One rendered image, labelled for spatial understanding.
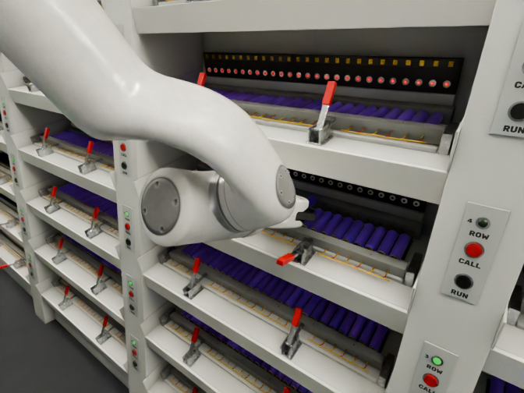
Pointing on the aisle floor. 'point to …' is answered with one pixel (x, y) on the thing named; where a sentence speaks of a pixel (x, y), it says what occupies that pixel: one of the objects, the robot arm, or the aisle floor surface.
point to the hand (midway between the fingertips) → (295, 207)
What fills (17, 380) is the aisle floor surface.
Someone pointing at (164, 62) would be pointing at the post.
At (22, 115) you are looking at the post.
